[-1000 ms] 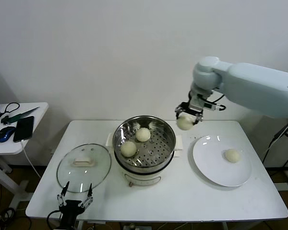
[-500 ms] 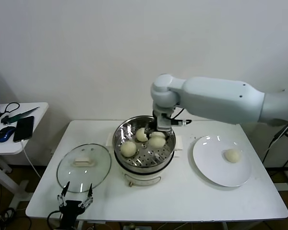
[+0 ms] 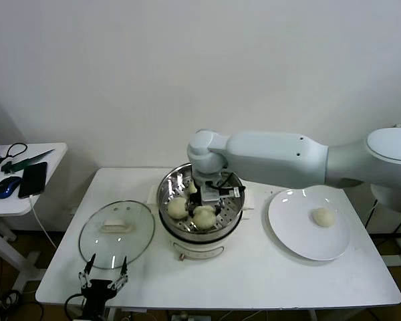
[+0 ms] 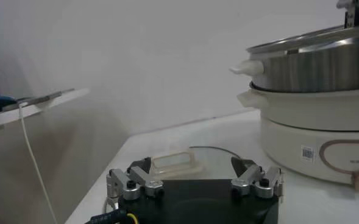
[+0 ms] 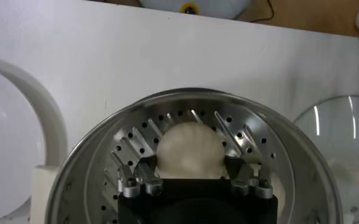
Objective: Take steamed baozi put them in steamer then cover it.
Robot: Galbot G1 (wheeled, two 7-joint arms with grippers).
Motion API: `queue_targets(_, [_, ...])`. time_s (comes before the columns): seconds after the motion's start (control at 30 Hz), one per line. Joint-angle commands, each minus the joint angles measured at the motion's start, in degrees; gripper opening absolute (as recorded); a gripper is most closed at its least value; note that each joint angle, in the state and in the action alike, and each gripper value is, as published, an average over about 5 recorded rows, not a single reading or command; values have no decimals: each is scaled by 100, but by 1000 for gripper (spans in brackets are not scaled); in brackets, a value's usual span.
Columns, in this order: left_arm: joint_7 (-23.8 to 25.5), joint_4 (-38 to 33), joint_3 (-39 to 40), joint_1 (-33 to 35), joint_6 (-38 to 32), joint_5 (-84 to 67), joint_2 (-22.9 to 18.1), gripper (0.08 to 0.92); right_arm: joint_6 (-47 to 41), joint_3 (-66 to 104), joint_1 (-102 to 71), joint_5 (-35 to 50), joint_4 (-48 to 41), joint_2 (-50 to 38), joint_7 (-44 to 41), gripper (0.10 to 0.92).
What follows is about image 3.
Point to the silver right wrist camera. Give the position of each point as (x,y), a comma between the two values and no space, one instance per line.
(210,194)

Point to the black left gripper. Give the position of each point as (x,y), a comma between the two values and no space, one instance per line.
(97,294)

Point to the white electric cooker base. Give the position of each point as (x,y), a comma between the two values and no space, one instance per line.
(200,249)

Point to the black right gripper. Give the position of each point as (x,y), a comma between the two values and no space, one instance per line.
(196,200)

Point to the blue computer mouse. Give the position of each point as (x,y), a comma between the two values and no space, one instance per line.
(6,189)

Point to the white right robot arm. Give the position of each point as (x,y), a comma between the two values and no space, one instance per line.
(270,157)

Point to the black smartphone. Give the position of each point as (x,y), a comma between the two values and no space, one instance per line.
(33,180)

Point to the stainless steel steamer basket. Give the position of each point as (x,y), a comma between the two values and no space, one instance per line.
(173,184)

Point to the white round plate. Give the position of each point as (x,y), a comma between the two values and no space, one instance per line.
(280,207)

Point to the white steamed baozi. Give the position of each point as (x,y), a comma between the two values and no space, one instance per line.
(178,208)
(191,186)
(204,218)
(323,217)

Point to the white side table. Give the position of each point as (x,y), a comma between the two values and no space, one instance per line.
(53,157)

